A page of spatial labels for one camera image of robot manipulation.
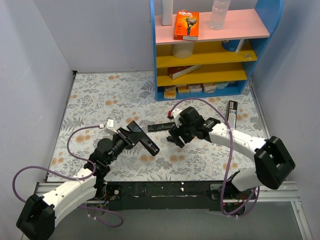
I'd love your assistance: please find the large black remote control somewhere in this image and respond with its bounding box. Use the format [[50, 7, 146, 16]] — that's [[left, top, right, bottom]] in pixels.
[[127, 120, 160, 157]]

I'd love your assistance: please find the black battery cover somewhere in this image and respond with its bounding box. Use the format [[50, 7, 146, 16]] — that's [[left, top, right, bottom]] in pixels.
[[166, 136, 175, 143]]

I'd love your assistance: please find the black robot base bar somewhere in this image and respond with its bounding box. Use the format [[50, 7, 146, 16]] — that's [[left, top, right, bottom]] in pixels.
[[92, 180, 223, 211]]

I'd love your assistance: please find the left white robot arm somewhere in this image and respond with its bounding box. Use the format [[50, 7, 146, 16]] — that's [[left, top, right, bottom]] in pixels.
[[16, 127, 146, 240]]

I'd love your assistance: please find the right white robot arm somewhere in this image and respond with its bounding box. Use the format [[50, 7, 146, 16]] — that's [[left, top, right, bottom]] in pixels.
[[168, 107, 296, 199]]

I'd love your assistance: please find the small slim black remote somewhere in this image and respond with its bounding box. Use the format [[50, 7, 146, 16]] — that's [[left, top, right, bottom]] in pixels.
[[147, 122, 176, 132]]

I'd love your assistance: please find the yellow small box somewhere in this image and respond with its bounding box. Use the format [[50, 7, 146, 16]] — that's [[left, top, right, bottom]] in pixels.
[[163, 87, 177, 100]]

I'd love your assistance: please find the black battery package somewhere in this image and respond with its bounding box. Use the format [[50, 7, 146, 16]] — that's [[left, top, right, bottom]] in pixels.
[[226, 100, 238, 129]]

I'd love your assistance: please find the floral table mat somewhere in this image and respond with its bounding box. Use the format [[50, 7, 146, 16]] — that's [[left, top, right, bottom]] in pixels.
[[47, 71, 268, 182]]

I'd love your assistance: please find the light blue small box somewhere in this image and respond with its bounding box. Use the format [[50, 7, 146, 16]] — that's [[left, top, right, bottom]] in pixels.
[[216, 81, 229, 90]]

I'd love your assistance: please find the red white long box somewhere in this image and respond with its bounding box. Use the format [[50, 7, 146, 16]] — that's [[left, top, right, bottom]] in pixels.
[[167, 64, 203, 80]]

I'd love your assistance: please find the blue shelf unit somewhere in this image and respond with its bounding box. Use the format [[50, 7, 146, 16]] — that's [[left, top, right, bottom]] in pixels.
[[149, 0, 285, 102]]

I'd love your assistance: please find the white cylinder container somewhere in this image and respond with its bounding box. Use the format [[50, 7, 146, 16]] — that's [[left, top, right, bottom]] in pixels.
[[171, 43, 195, 59]]

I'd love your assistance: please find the blue white packet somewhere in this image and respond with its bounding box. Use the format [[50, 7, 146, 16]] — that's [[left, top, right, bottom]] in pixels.
[[221, 39, 247, 52]]

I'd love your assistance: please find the orange razor box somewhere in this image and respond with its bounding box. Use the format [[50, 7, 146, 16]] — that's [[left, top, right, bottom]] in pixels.
[[173, 10, 200, 41]]

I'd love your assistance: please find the clear plastic bottle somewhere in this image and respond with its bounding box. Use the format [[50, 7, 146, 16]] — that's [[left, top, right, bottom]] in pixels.
[[209, 0, 231, 30]]

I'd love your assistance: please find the white tall bottle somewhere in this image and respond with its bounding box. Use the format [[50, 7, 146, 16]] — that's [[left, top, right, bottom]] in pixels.
[[161, 0, 174, 26]]

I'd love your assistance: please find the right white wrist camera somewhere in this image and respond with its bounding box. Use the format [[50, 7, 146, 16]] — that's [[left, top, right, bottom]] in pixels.
[[167, 108, 182, 128]]

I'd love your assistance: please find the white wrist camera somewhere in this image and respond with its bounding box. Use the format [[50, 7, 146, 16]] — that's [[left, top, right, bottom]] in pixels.
[[98, 118, 118, 136], [167, 108, 182, 128]]

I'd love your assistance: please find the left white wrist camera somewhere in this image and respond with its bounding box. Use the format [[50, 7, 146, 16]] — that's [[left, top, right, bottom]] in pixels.
[[98, 118, 118, 136]]

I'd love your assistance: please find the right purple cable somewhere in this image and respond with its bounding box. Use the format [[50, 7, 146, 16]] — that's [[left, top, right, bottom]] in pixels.
[[168, 97, 261, 217]]

